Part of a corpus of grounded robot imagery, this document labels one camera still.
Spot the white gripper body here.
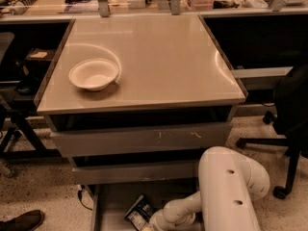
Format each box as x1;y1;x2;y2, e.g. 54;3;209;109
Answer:
149;210;175;231

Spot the blue chip bag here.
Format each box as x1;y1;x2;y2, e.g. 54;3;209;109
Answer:
124;194;155;231

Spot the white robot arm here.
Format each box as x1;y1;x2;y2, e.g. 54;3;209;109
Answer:
149;146;270;231

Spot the open bottom drawer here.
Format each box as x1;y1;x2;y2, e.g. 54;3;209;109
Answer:
90;178;198;231

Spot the middle drawer front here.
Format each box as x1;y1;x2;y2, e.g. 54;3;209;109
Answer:
72;160;199;185

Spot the top drawer front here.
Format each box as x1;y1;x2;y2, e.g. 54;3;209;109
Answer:
51;122;232;157

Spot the grey drawer cabinet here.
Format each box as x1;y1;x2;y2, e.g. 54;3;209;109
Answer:
34;13;248;231

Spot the dark shoe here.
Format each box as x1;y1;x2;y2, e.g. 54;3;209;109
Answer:
0;210;44;231

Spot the black office chair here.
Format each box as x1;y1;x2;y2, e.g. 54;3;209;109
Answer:
236;64;308;199

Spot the black stand left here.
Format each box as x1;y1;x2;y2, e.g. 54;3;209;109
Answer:
0;61;61;160

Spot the white paper bowl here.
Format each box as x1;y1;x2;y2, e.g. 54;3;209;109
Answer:
68;59;119;91

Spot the long grey workbench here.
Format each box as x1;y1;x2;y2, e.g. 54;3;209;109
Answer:
1;0;308;26

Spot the black power cable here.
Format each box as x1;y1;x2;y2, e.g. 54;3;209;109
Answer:
76;184;94;212

